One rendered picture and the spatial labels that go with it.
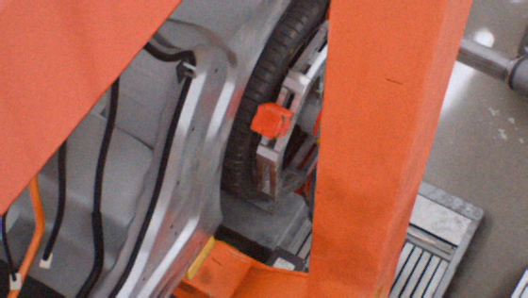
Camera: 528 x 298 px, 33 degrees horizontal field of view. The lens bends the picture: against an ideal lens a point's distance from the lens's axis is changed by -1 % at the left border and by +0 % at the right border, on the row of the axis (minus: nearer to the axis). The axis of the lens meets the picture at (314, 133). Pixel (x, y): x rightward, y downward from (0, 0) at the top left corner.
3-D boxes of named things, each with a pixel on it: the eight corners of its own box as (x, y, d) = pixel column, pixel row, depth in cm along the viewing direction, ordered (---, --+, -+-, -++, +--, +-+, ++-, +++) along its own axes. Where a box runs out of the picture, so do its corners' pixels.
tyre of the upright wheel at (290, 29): (146, 105, 225) (188, 199, 284) (226, 144, 219) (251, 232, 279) (275, -79, 249) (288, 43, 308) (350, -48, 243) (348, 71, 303)
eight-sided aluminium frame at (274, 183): (339, 92, 297) (352, -19, 251) (356, 100, 295) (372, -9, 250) (256, 218, 270) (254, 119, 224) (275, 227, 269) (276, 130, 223)
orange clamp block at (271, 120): (271, 100, 235) (257, 104, 226) (296, 112, 233) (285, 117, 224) (261, 124, 236) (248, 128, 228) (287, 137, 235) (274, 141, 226)
